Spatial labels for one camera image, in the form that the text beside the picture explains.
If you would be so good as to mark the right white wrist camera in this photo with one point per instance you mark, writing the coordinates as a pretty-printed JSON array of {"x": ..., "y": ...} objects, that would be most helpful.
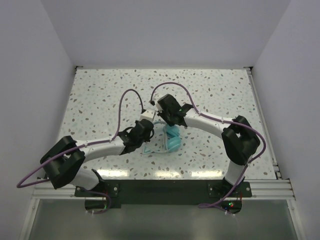
[{"x": 158, "y": 106}]

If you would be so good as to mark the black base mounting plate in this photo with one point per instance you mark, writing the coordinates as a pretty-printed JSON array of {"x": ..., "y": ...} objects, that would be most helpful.
[{"x": 156, "y": 192}]

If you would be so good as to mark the front aluminium frame rail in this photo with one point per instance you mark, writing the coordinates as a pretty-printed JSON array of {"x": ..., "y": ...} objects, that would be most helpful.
[{"x": 45, "y": 191}]

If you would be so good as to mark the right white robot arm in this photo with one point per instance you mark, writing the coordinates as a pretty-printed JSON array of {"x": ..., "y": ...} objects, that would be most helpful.
[{"x": 239, "y": 140}]

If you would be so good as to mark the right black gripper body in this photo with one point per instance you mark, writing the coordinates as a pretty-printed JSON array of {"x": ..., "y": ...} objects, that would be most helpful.
[{"x": 166, "y": 116}]

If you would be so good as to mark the aluminium frame rail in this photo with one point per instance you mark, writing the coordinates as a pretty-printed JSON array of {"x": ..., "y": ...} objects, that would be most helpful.
[
  {"x": 45, "y": 191},
  {"x": 265, "y": 120}
]

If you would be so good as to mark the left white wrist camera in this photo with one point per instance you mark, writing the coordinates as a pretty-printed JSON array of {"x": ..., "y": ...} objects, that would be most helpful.
[{"x": 148, "y": 114}]

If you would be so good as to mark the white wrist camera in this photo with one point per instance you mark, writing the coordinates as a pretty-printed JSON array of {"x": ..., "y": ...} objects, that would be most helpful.
[
  {"x": 148, "y": 114},
  {"x": 158, "y": 106}
]

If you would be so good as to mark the right aluminium frame rail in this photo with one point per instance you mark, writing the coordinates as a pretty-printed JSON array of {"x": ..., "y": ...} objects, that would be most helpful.
[{"x": 265, "y": 120}]

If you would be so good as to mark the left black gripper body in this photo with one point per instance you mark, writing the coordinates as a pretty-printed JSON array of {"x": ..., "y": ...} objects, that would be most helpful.
[{"x": 144, "y": 140}]

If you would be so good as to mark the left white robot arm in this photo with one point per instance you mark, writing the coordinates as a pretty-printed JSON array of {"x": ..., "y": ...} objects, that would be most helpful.
[{"x": 63, "y": 162}]

